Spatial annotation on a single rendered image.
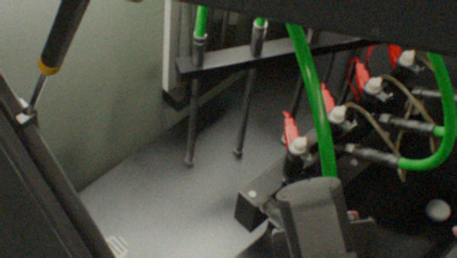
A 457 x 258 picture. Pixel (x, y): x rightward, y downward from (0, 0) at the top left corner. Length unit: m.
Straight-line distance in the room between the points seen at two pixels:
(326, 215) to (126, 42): 0.56
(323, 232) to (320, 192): 0.04
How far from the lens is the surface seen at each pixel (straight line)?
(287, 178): 1.09
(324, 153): 0.76
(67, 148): 1.19
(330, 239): 0.64
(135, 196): 1.30
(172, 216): 1.28
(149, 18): 1.12
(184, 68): 1.11
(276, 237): 0.77
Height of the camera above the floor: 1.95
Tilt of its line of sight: 54 degrees down
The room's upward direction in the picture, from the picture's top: 8 degrees clockwise
